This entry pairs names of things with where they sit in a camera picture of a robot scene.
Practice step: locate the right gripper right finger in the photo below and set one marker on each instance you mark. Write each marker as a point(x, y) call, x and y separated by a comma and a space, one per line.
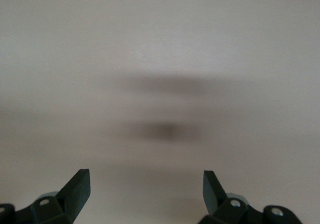
point(215, 201)

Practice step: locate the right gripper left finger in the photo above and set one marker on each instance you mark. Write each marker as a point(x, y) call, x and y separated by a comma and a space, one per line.
point(70, 201)

